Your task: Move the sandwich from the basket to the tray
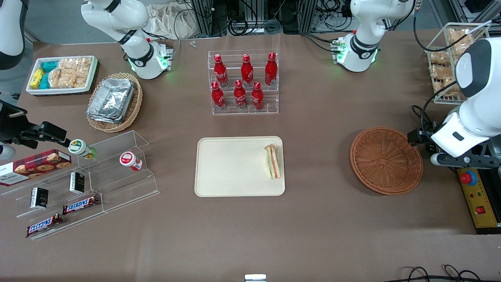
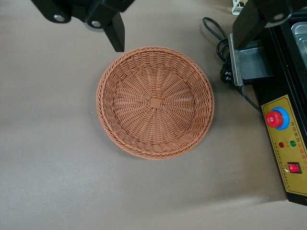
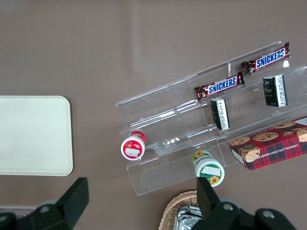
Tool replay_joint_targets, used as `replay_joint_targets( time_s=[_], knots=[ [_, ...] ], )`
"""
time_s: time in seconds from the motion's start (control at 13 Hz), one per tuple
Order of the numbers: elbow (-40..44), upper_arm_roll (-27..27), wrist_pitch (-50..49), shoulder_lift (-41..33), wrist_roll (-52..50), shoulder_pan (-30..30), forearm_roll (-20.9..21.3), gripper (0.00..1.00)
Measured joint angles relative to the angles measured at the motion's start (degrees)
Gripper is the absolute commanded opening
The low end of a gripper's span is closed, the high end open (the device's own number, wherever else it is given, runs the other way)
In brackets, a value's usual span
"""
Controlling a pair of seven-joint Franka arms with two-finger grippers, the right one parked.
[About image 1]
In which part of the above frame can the Snickers chocolate bar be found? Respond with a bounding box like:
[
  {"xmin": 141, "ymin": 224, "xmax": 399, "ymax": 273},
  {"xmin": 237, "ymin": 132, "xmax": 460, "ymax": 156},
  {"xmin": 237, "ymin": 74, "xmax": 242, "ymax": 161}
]
[
  {"xmin": 63, "ymin": 195, "xmax": 100, "ymax": 215},
  {"xmin": 26, "ymin": 213, "xmax": 64, "ymax": 238}
]

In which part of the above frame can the triangular sandwich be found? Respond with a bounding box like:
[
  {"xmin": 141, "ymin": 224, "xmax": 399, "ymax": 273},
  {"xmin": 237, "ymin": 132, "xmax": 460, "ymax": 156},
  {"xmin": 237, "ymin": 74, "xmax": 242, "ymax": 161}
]
[{"xmin": 264, "ymin": 144, "xmax": 281, "ymax": 179}]

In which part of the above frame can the aluminium foil container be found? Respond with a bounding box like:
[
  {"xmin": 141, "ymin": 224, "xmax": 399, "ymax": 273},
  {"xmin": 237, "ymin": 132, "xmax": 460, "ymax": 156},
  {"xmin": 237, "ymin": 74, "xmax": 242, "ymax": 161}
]
[
  {"xmin": 87, "ymin": 78, "xmax": 136, "ymax": 120},
  {"xmin": 87, "ymin": 112, "xmax": 124, "ymax": 125}
]

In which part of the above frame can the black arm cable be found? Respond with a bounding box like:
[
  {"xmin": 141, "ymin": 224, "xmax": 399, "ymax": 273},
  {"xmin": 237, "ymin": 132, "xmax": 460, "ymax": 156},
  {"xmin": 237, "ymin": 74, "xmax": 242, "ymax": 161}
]
[{"xmin": 413, "ymin": 0, "xmax": 490, "ymax": 137}]

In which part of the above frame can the white wire basket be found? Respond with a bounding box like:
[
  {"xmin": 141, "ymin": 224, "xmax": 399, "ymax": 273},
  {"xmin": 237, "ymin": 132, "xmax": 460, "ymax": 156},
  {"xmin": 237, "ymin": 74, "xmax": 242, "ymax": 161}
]
[{"xmin": 425, "ymin": 23, "xmax": 490, "ymax": 105}]

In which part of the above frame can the aluminium profile post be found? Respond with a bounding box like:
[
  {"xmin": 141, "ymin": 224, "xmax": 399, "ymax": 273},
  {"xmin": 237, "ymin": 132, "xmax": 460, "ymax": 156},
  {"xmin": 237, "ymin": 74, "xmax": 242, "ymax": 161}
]
[{"xmin": 191, "ymin": 0, "xmax": 215, "ymax": 38}]

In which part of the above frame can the small black box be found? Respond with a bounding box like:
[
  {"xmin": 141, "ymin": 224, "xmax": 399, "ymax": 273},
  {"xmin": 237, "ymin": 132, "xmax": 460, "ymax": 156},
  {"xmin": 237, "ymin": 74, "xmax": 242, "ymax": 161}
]
[
  {"xmin": 70, "ymin": 172, "xmax": 85, "ymax": 195},
  {"xmin": 30, "ymin": 187, "xmax": 49, "ymax": 209}
]

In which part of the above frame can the black base cable bundle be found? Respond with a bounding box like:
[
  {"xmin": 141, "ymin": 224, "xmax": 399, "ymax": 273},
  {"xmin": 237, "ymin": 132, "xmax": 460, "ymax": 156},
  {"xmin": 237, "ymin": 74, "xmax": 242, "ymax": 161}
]
[{"xmin": 301, "ymin": 33, "xmax": 341, "ymax": 54}]

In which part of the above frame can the round brown wicker basket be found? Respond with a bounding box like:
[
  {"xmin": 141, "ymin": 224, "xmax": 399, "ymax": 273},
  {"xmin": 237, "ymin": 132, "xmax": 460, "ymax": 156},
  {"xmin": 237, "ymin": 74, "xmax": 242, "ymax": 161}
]
[{"xmin": 350, "ymin": 126, "xmax": 424, "ymax": 195}]

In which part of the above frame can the clear acrylic bottle rack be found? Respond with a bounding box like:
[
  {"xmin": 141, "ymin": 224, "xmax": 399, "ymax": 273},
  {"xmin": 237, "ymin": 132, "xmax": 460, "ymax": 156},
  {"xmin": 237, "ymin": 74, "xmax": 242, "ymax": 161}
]
[{"xmin": 207, "ymin": 49, "xmax": 279, "ymax": 115}]

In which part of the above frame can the black power cable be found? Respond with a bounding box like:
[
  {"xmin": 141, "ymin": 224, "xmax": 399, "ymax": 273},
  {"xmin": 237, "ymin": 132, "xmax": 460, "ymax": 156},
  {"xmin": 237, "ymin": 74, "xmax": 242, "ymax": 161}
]
[{"xmin": 411, "ymin": 105, "xmax": 436, "ymax": 153}]

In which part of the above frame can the red cola bottle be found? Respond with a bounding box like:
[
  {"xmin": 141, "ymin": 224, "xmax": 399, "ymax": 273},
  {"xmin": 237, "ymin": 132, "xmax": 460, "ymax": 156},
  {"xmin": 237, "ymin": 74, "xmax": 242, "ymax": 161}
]
[
  {"xmin": 234, "ymin": 80, "xmax": 248, "ymax": 110},
  {"xmin": 265, "ymin": 52, "xmax": 278, "ymax": 87},
  {"xmin": 214, "ymin": 54, "xmax": 229, "ymax": 87},
  {"xmin": 211, "ymin": 81, "xmax": 226, "ymax": 111},
  {"xmin": 251, "ymin": 81, "xmax": 264, "ymax": 111},
  {"xmin": 241, "ymin": 54, "xmax": 254, "ymax": 87}
]

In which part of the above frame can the red lid drink bottle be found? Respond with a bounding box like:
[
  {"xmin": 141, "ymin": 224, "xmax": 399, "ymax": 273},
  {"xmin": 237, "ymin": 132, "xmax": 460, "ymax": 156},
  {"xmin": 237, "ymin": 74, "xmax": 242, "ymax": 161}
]
[{"xmin": 119, "ymin": 151, "xmax": 144, "ymax": 172}]

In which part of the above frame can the black floor cable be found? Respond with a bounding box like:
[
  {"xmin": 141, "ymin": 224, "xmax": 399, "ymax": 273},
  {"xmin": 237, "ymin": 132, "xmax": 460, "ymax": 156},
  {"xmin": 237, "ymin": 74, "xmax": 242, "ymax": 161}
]
[{"xmin": 391, "ymin": 265, "xmax": 501, "ymax": 282}]

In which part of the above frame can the brown table cover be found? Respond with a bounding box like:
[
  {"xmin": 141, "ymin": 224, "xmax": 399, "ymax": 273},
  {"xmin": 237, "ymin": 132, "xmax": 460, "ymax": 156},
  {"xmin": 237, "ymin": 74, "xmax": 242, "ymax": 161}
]
[{"xmin": 0, "ymin": 29, "xmax": 501, "ymax": 282}]

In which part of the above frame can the clear acrylic stepped shelf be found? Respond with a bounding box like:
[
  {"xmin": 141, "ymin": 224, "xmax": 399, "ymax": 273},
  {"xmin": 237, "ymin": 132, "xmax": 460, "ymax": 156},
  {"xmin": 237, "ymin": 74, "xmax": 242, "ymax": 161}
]
[{"xmin": 0, "ymin": 130, "xmax": 160, "ymax": 240}]

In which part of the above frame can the yellow snack packet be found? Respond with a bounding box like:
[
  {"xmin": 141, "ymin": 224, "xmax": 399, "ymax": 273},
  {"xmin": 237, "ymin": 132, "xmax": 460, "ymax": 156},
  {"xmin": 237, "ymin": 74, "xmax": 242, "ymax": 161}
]
[{"xmin": 30, "ymin": 68, "xmax": 45, "ymax": 89}]

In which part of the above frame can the white cloth bag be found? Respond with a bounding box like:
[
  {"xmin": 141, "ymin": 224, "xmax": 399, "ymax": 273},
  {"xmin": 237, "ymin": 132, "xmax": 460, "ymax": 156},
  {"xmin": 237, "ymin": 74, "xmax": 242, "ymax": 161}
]
[{"xmin": 146, "ymin": 3, "xmax": 198, "ymax": 40}]

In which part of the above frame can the red tartan cookie box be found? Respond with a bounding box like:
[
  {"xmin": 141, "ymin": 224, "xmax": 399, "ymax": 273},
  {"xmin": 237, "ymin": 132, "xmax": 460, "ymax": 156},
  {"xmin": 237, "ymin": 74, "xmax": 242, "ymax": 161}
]
[{"xmin": 0, "ymin": 149, "xmax": 72, "ymax": 187}]

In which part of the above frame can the black yellow control box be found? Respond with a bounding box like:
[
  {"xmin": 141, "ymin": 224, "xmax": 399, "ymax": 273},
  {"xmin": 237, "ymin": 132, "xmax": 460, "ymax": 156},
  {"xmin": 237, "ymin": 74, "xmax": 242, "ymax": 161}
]
[{"xmin": 425, "ymin": 117, "xmax": 501, "ymax": 235}]

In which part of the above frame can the white rectangular bin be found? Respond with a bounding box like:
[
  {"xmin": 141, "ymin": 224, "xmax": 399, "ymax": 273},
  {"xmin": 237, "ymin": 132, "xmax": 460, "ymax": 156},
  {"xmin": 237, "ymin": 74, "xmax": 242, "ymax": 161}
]
[{"xmin": 26, "ymin": 56, "xmax": 98, "ymax": 96}]

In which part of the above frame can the oval light wicker basket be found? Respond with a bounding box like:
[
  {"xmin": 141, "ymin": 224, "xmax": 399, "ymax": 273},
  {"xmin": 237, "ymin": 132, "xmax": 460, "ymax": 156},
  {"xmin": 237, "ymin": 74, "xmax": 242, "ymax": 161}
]
[{"xmin": 86, "ymin": 72, "xmax": 143, "ymax": 133}]

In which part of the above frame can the beige plastic tray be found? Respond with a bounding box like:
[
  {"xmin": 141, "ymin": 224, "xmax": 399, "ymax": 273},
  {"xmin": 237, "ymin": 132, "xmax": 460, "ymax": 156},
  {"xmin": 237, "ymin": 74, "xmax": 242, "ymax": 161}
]
[{"xmin": 195, "ymin": 136, "xmax": 286, "ymax": 197}]

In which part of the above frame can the green lid drink bottle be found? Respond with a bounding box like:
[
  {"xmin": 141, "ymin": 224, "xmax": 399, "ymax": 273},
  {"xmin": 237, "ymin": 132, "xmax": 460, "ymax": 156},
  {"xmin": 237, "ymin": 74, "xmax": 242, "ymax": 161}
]
[{"xmin": 68, "ymin": 139, "xmax": 97, "ymax": 160}]

